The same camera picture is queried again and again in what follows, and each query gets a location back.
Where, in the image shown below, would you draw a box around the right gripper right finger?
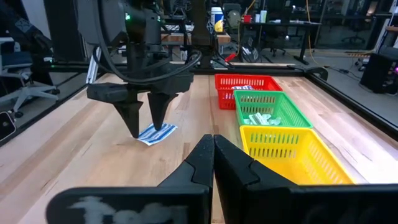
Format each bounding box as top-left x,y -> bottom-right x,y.
213,134 -> 398,224

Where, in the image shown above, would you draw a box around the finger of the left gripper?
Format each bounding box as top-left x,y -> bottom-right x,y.
113,101 -> 144,139
147,92 -> 178,131

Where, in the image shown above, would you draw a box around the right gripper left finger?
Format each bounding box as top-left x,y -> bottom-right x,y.
45,134 -> 215,224

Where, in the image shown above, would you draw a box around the wooden background table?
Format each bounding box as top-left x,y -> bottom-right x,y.
161,32 -> 231,44

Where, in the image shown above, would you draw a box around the red plastic basket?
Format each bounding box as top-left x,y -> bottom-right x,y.
214,73 -> 283,110

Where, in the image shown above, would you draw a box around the silver aluminium extrusion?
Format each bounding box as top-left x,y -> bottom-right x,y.
85,46 -> 102,85

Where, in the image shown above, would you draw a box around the yellow plastic basket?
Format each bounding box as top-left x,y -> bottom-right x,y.
239,125 -> 355,187

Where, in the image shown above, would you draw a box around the white bucket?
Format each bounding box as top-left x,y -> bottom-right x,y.
210,6 -> 224,32

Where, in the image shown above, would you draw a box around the green plastic basket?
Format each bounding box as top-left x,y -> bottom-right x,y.
233,90 -> 313,129

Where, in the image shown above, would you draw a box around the black pillar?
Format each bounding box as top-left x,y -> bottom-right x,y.
43,0 -> 85,62

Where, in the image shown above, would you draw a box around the grey-white office chair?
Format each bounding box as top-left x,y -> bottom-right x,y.
0,37 -> 60,118

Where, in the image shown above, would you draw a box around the black desk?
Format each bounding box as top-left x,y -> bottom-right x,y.
241,21 -> 323,65

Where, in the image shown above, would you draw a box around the black computer tower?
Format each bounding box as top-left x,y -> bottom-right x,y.
359,46 -> 398,96

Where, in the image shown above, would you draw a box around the small black camera box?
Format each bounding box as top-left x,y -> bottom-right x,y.
0,111 -> 17,142

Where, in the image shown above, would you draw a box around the yellow hanging cable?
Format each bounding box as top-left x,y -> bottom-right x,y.
304,0 -> 321,66

